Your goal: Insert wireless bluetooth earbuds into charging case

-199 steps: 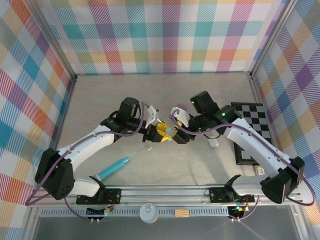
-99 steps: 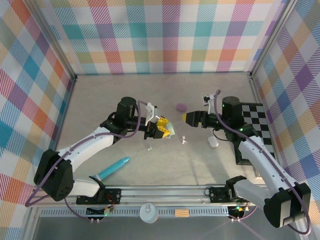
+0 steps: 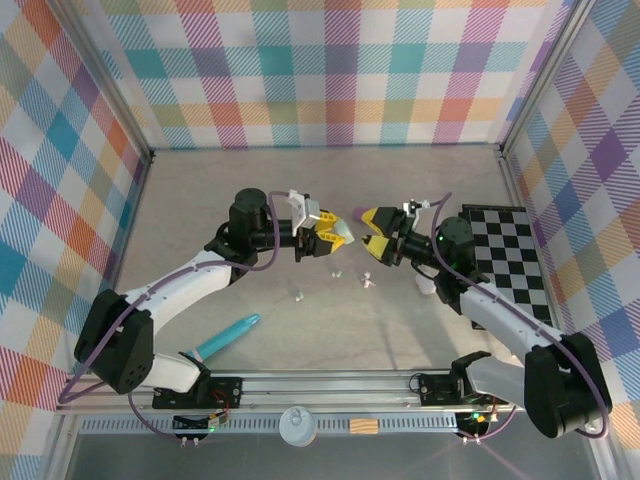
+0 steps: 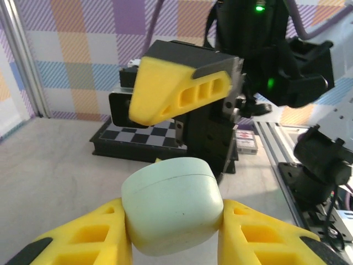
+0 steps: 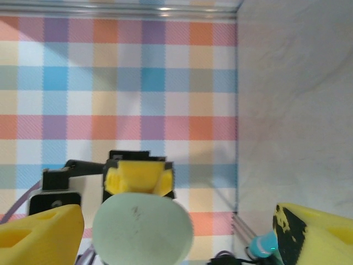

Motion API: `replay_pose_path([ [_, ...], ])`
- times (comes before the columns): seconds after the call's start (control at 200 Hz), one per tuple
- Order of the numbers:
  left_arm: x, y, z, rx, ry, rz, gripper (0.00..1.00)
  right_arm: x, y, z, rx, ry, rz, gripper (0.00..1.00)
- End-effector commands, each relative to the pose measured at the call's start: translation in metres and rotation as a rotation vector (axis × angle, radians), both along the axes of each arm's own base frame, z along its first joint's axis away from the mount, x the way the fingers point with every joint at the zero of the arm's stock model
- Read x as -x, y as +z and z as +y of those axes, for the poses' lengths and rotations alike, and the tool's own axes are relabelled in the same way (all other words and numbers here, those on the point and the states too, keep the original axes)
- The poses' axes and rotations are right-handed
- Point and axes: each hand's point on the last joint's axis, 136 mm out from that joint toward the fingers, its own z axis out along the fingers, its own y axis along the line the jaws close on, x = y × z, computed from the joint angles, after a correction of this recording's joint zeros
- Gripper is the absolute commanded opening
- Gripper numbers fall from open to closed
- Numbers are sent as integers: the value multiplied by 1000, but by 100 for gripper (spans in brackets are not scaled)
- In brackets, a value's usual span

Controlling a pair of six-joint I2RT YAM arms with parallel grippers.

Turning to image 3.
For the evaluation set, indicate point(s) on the white earbud charging case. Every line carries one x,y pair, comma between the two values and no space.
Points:
425,288

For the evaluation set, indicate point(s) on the aluminium side rail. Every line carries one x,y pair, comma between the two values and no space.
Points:
512,185
136,200

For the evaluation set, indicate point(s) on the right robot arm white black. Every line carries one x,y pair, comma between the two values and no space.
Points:
505,315

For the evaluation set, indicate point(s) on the small wooden block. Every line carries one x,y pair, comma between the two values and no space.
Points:
363,426

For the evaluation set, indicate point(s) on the aluminium mounting rail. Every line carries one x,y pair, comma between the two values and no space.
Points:
325,387

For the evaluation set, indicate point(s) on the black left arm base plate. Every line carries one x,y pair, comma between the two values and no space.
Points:
227,390

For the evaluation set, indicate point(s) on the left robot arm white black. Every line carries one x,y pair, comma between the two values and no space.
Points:
185,280

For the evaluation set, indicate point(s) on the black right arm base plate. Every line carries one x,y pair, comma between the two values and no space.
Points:
435,387

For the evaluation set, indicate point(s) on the small electronics board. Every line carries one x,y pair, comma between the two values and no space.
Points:
475,417
217,417

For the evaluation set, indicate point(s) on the white round plastic lid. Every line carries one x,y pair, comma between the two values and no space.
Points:
297,427

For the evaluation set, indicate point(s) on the black silver chessboard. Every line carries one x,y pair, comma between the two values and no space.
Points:
510,250

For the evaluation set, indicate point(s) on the pink earbud charging case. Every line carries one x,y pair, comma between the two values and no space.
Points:
358,215

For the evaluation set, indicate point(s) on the teal cylindrical tube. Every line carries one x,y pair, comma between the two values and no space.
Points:
235,330

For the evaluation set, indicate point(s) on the aluminium frame post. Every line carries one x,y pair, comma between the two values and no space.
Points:
543,75
107,75

